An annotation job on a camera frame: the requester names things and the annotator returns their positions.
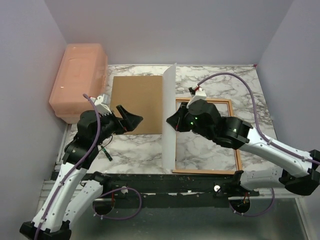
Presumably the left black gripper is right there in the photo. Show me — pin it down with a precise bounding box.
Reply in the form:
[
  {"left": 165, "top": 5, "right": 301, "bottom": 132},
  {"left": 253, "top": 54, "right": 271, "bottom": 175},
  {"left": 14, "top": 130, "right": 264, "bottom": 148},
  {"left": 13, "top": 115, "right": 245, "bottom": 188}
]
[{"left": 94, "top": 104, "right": 144, "bottom": 145}]

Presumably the brown cardboard backing board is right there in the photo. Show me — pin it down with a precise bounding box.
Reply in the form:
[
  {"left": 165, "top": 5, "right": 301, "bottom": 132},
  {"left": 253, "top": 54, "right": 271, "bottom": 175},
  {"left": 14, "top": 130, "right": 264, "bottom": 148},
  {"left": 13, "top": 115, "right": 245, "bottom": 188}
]
[{"left": 109, "top": 75, "right": 163, "bottom": 135}]

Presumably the mountain landscape photo print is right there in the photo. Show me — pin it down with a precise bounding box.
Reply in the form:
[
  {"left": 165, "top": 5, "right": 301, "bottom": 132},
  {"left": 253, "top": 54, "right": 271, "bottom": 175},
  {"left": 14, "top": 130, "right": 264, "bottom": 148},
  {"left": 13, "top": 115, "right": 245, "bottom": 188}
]
[{"left": 161, "top": 63, "right": 177, "bottom": 171}]

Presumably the orange wooden picture frame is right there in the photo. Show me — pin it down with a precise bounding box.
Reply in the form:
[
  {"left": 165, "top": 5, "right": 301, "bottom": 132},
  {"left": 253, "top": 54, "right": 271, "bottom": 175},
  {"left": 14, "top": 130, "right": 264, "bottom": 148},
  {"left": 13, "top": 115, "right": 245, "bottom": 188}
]
[{"left": 171, "top": 97, "right": 243, "bottom": 175}]

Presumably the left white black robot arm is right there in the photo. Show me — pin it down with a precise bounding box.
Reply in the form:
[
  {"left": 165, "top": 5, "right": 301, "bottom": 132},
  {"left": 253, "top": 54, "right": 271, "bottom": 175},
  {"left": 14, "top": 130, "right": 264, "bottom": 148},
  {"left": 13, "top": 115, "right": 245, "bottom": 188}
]
[{"left": 19, "top": 105, "right": 143, "bottom": 240}]

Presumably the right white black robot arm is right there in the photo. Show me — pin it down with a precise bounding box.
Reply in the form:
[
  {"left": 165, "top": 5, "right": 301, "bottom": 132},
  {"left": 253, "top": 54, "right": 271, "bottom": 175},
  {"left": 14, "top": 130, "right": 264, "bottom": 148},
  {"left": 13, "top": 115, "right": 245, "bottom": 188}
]
[{"left": 166, "top": 99, "right": 320, "bottom": 196}]

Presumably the small black green connector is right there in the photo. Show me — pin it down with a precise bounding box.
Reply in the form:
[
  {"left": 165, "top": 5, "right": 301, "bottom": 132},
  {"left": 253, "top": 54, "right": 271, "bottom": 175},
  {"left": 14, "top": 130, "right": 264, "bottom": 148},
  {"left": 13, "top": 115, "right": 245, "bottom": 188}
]
[{"left": 101, "top": 146, "right": 113, "bottom": 162}]

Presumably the pink translucent plastic box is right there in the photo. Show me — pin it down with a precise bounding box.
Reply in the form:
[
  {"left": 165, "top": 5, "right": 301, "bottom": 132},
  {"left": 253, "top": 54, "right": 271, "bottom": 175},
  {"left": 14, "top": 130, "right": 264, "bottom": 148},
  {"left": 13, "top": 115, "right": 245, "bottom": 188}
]
[{"left": 49, "top": 43, "right": 108, "bottom": 124}]

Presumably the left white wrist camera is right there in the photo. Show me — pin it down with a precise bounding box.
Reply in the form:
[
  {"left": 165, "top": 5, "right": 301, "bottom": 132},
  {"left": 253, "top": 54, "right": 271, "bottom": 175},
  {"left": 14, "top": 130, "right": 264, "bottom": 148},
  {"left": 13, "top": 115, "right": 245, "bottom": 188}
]
[{"left": 89, "top": 93, "right": 112, "bottom": 116}]

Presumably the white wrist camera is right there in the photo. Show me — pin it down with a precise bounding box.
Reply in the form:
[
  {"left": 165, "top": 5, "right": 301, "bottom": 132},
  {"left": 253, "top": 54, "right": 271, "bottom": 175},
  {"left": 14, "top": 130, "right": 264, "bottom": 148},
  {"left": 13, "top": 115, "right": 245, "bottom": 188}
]
[
  {"left": 89, "top": 93, "right": 112, "bottom": 116},
  {"left": 187, "top": 86, "right": 207, "bottom": 108}
]

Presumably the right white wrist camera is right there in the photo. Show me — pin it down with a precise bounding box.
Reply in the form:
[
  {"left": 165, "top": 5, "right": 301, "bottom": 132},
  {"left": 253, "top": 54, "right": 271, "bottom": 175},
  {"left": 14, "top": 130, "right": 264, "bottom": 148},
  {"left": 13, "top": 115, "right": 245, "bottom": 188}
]
[{"left": 187, "top": 86, "right": 207, "bottom": 108}]

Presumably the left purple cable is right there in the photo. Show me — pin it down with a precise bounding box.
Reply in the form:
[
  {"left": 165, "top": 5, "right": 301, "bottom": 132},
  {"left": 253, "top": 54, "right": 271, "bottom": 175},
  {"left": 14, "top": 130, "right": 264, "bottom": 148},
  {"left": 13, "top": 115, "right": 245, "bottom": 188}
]
[{"left": 33, "top": 93, "right": 102, "bottom": 240}]

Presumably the purple cable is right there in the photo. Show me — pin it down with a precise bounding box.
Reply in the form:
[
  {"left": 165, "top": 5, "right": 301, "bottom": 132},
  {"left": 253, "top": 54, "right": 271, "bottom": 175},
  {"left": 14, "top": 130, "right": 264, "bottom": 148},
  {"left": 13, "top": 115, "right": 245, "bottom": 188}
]
[
  {"left": 33, "top": 93, "right": 102, "bottom": 240},
  {"left": 197, "top": 72, "right": 320, "bottom": 166}
]

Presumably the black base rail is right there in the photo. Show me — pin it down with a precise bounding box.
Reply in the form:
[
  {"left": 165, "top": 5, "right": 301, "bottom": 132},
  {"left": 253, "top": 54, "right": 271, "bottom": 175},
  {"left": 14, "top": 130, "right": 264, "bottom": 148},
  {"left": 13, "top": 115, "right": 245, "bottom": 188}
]
[{"left": 84, "top": 171, "right": 261, "bottom": 210}]

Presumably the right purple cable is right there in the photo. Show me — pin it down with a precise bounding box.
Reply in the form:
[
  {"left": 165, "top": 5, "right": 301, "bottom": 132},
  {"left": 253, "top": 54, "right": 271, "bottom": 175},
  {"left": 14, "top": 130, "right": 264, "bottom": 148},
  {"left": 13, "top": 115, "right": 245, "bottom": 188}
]
[{"left": 197, "top": 72, "right": 320, "bottom": 166}]

